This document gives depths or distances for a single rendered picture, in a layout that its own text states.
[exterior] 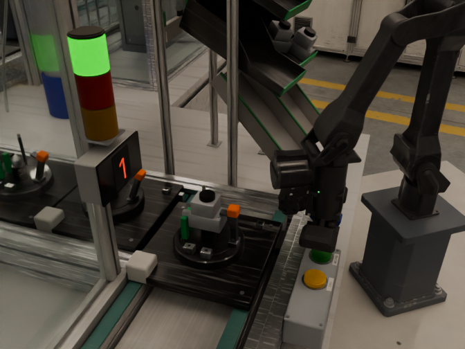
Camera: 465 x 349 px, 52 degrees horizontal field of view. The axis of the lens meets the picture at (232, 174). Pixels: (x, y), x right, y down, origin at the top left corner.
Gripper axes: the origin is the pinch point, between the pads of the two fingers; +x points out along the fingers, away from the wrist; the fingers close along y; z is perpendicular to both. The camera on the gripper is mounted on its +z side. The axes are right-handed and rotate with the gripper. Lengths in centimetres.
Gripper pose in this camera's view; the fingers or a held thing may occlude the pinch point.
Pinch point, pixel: (322, 235)
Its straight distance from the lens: 93.1
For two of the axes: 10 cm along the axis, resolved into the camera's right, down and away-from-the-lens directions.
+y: -3.1, 5.1, -8.0
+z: -9.5, -1.6, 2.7
